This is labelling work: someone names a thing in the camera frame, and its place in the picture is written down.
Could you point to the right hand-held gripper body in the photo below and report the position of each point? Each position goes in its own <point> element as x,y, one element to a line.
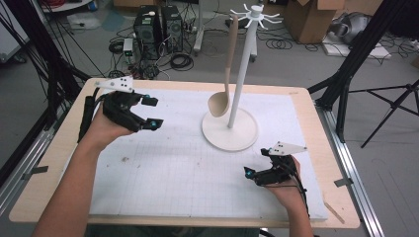
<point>278,171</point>

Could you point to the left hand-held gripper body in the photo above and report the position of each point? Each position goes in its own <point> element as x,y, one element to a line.
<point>120,108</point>

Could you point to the wooden spoon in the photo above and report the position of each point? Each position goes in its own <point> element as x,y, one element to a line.
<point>218,103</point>

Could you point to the white utensil rack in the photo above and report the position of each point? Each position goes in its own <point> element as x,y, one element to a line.
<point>244,65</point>

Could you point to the person's right hand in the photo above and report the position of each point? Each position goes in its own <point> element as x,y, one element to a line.
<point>290,194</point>

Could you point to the person's left hand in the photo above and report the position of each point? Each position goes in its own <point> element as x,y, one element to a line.
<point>105,130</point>

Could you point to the white grid mat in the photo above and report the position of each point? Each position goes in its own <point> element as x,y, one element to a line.
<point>204,177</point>

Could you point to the small white power box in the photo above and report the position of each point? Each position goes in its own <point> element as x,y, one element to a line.
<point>128,46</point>

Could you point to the grey metal clip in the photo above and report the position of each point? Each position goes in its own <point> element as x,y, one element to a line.
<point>34,172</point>
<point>343,182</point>

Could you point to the wide black computer tower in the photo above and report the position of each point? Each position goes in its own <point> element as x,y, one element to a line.
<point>147,33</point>

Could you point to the narrow black computer tower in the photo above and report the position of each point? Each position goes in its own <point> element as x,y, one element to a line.
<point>172,28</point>

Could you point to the person's grey clothing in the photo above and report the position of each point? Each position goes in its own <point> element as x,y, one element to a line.
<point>174,231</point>

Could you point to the white foam board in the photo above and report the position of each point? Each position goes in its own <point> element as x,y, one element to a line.
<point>346,51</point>

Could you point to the white cabinet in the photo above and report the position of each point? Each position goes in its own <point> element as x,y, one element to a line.
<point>11,36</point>

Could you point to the black tripod stand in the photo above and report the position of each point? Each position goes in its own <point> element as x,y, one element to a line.
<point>392,105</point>

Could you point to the cardboard box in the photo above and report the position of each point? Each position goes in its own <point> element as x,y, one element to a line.
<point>309,19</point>

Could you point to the grey round appliance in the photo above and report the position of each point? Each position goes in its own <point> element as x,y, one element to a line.
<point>354,26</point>

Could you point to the aluminium rail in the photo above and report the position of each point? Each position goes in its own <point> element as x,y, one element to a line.
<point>352,164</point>
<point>23,168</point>

